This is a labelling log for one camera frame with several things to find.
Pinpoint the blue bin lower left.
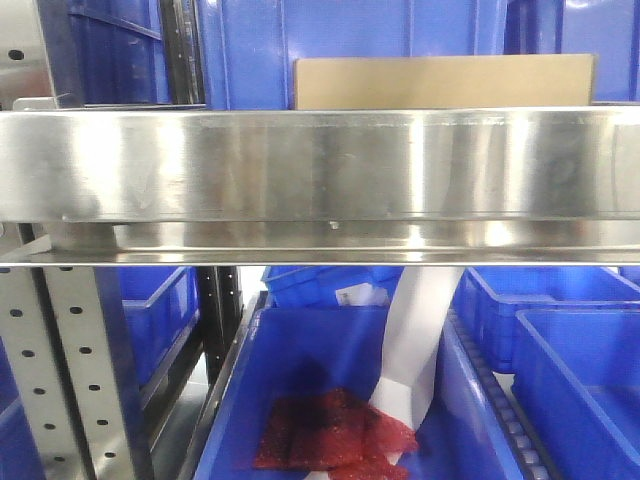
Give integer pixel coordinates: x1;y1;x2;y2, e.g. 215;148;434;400
119;266;200;389

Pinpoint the red mesh bag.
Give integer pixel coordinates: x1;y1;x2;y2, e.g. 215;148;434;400
253;388;419;479

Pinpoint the large blue bin upper shelf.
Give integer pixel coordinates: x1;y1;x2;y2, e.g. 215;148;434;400
197;1;639;110

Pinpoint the blue bin with red mesh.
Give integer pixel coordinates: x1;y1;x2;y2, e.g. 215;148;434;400
195;307;524;479

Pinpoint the blue bin rear centre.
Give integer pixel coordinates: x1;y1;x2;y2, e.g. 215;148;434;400
262;265;404;308

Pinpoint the blue bin rear right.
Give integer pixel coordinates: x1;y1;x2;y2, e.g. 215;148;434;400
452;266;639;374

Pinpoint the stainless steel shelf beam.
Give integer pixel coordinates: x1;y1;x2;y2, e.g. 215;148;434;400
1;105;639;266

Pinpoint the blue bin lower right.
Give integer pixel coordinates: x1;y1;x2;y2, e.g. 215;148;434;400
512;310;639;479

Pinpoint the perforated grey shelf upright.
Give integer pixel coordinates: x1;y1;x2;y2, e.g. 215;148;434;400
1;266;154;479

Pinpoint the brown cardboard box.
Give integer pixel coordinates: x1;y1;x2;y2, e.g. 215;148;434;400
294;54;597;110

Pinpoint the blue bin upper left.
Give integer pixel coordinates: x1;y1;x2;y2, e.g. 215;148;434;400
33;1;170;108

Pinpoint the black perforated shelf upright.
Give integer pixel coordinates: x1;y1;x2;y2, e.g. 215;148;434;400
196;266;243;385

